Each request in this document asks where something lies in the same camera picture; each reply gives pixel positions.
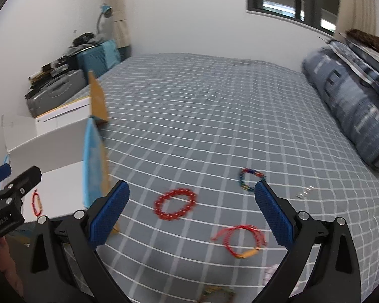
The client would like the blue desk lamp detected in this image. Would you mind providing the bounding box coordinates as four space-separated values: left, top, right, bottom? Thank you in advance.
96 3 113 37

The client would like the red bead bracelet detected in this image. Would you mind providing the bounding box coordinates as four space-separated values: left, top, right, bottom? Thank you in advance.
154 188 198 221

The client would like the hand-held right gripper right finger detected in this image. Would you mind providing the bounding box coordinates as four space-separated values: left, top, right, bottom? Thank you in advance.
254 180 362 303

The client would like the blue suitcase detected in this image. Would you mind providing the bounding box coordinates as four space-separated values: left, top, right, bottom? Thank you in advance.
76 40 122 78

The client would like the brown fuzzy cloth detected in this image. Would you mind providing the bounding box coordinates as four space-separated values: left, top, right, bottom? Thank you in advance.
347 29 379 57

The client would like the multicolour bead bracelet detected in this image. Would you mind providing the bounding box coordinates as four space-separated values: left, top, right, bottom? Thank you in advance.
238 168 267 193

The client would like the white cardboard box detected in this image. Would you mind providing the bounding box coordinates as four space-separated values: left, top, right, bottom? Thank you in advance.
2 71 121 237

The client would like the grey checked bed sheet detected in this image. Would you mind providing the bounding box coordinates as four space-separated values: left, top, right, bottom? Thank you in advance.
47 53 379 303

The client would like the beige curtain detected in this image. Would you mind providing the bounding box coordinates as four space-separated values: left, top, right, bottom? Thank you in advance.
335 0 379 38
99 0 133 60

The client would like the pile of dark clothes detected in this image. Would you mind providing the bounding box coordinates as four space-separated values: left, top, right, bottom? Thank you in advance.
69 32 106 53

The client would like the blue patterned pillow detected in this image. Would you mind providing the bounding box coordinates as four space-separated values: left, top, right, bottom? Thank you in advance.
328 38 379 98
301 46 379 172

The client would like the stack of small boxes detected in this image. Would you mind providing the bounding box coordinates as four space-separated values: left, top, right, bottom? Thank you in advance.
28 55 78 86

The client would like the thin red string bracelet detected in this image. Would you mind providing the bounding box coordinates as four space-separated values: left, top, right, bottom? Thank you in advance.
32 190 45 218

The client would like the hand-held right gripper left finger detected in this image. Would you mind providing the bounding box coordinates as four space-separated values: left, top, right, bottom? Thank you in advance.
30 180 131 303

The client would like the grey suitcase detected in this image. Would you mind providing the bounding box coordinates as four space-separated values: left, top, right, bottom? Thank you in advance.
25 69 89 117

